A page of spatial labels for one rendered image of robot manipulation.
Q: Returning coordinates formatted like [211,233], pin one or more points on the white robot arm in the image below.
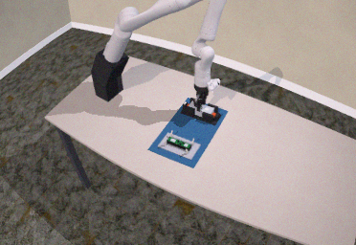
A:
[126,22]

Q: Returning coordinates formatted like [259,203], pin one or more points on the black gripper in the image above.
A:
[200,94]

